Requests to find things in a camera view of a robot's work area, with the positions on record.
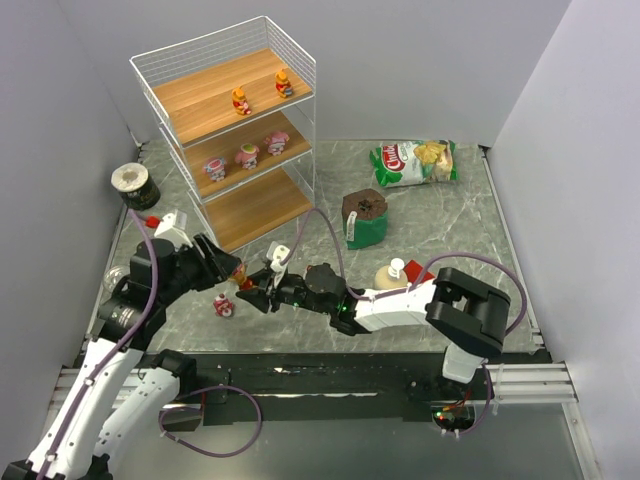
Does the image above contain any pink blue bear toy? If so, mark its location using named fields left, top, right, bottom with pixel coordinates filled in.
left=203, top=157, right=226, bottom=182

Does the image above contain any pink bear green hat toy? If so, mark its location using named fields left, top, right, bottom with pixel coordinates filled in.
left=234, top=143, right=260, bottom=170

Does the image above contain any pink pig purple bow toy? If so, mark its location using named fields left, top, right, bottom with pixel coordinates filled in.
left=264, top=131, right=290, bottom=156

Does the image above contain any orange bear red shirt toy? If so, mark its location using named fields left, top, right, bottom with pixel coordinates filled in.
left=231, top=87, right=252, bottom=116

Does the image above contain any small orange bear toy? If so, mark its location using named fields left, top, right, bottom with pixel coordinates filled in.
left=275, top=69, right=294, bottom=99

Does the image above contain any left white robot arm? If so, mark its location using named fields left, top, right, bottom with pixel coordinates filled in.
left=2, top=234, right=241, bottom=479

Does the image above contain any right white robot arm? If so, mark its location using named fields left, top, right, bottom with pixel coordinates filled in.
left=236, top=263, right=511, bottom=384

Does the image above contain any pink bear cake toy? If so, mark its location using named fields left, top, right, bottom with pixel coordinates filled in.
left=213, top=294, right=234, bottom=318

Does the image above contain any cream plastic cup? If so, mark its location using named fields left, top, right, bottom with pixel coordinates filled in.
left=373, top=258, right=409, bottom=290

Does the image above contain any silver top drink can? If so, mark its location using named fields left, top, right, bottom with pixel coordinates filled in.
left=103, top=265, right=129, bottom=293

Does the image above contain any green wrapped brown roll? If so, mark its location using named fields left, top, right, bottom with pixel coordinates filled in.
left=341, top=188, right=388, bottom=250

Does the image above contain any dark can white lid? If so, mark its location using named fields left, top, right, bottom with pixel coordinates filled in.
left=111, top=162, right=161, bottom=211

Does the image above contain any red flat box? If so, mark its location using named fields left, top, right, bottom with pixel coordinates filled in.
left=403, top=260, right=422, bottom=283

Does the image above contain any green chips bag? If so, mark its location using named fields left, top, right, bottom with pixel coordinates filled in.
left=369, top=140, right=458, bottom=188

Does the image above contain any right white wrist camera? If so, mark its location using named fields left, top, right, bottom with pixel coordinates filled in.
left=266, top=241, right=291, bottom=288

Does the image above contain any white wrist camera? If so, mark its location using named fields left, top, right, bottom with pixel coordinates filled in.
left=143, top=210, right=192, bottom=249
left=266, top=241, right=291, bottom=288

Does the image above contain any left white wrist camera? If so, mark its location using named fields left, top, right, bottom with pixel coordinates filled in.
left=143, top=210, right=192, bottom=249

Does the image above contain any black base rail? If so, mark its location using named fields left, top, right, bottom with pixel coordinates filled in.
left=74, top=352, right=551, bottom=426

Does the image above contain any white wire wooden shelf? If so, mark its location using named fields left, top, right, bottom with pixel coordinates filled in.
left=130, top=16, right=317, bottom=250

